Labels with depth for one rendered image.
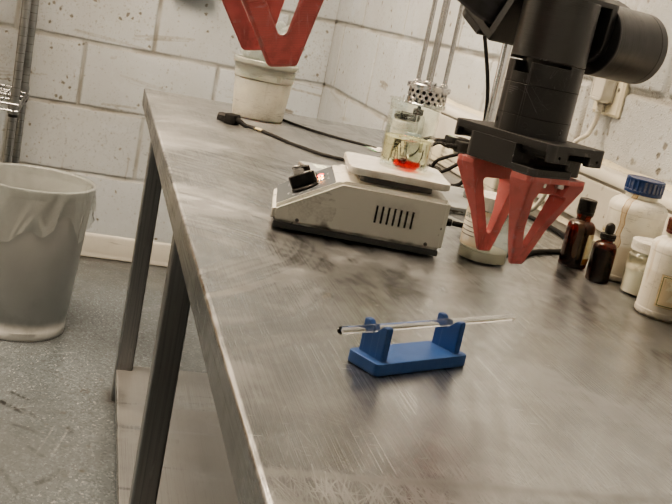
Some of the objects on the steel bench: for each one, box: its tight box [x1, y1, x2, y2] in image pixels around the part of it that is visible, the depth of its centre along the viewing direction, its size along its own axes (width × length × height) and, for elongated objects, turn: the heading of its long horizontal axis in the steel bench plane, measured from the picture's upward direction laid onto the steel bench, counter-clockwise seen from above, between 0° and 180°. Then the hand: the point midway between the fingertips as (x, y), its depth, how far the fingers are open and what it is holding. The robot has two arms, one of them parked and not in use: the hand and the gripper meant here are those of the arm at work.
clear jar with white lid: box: [457, 190, 509, 267], centre depth 116 cm, size 6×6×8 cm
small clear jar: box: [619, 236, 654, 298], centre depth 115 cm, size 6×6×7 cm
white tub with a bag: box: [232, 20, 300, 124], centre depth 209 cm, size 14×14×21 cm
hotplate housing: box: [271, 164, 452, 257], centre depth 117 cm, size 22×13×8 cm, turn 54°
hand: (501, 246), depth 77 cm, fingers open, 3 cm apart
